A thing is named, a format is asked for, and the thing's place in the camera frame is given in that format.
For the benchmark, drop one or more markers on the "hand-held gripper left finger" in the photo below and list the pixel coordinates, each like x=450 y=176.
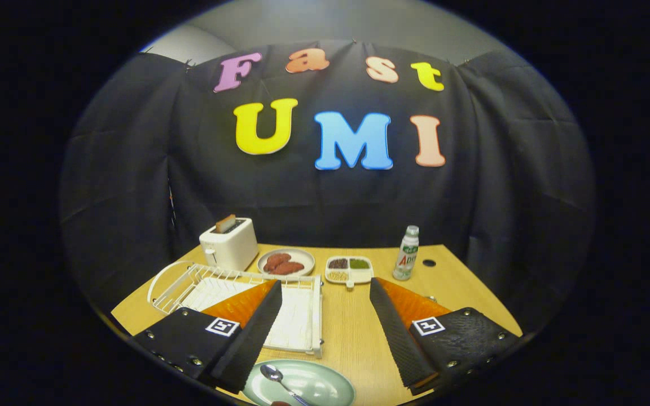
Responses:
x=251 y=332

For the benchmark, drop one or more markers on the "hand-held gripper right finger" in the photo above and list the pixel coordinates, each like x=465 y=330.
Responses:
x=395 y=332

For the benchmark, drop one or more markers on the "metal spoon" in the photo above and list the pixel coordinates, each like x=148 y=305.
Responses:
x=270 y=372

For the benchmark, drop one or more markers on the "light green plate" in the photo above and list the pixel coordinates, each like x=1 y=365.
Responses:
x=325 y=383

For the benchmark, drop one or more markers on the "white divided bean dish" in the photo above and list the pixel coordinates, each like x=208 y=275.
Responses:
x=361 y=275

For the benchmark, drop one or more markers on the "beige plate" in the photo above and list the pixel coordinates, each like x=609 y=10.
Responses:
x=307 y=259

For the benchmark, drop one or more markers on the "white bottle green label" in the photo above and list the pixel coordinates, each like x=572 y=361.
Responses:
x=405 y=259

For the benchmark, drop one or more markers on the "red meat slice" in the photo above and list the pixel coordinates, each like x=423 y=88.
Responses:
x=275 y=261
x=291 y=268

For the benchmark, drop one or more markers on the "white toaster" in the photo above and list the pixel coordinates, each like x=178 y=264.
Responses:
x=232 y=248

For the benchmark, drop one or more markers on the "brown bread slice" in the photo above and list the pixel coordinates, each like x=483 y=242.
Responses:
x=225 y=224

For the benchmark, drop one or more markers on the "black backdrop cloth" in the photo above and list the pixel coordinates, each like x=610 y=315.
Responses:
x=471 y=169

